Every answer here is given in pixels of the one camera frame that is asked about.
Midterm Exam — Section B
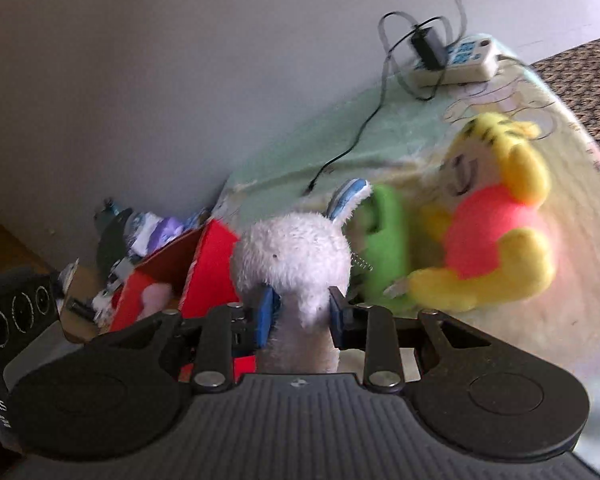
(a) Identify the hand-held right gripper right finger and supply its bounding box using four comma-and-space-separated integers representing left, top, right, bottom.
328, 286, 493, 395

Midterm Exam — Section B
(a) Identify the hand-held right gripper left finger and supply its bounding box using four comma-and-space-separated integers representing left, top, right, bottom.
97, 285, 282, 395

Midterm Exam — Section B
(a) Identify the white plush bunny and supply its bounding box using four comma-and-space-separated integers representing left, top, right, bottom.
229, 178, 373, 375

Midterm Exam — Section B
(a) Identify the red cardboard box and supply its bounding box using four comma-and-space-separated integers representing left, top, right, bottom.
109, 219, 261, 381

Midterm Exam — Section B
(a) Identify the green hooded plush toy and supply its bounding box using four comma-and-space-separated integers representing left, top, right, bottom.
352, 185, 422, 312

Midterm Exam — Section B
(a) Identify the yellow tiger plush pink shirt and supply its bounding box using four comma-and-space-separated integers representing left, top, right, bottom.
405, 112, 557, 312

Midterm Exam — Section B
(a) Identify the black bottle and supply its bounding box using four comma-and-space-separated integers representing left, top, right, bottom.
67, 297, 100, 320

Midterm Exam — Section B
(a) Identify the brown cardboard box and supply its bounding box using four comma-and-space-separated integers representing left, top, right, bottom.
59, 259, 112, 337

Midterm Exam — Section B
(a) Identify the pink plush toy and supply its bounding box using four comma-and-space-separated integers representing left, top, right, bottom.
139, 282, 174, 319

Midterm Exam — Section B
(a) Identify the dark green cap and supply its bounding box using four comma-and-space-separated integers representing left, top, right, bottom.
96, 207, 134, 282

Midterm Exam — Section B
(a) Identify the purple tissue pack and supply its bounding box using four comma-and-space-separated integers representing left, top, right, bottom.
147, 216, 186, 252

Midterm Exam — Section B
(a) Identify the white printed paper pile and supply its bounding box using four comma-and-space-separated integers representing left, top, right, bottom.
126, 211, 162, 257

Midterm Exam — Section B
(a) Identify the black power adapter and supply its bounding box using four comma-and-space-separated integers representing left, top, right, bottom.
411, 26, 448, 72

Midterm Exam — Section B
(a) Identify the white power strip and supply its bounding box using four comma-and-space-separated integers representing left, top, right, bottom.
409, 34, 501, 87

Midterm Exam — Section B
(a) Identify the brown woven mat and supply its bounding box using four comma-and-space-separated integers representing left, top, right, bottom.
530, 32, 600, 177

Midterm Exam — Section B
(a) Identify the black cable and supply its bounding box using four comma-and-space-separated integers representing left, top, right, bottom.
305, 10, 453, 197

